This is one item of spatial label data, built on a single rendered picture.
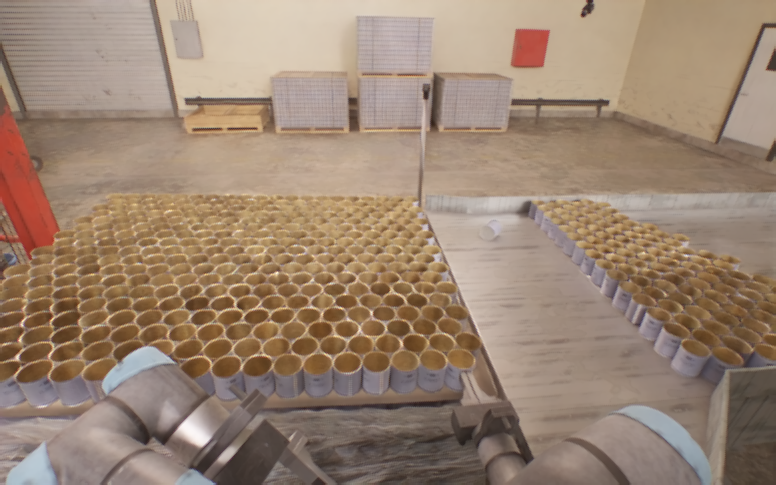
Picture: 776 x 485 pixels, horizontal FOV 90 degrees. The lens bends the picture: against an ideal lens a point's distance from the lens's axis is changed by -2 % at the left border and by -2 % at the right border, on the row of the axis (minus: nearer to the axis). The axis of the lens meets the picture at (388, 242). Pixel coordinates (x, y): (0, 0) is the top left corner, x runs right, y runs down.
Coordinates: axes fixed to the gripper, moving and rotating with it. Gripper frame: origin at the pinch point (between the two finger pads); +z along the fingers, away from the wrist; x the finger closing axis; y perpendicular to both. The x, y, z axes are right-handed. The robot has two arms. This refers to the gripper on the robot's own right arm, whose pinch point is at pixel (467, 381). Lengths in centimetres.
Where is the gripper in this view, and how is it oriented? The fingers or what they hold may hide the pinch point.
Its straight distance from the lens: 100.2
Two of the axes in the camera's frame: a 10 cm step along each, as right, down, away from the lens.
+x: 9.8, -0.4, 1.8
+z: -1.7, -4.8, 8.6
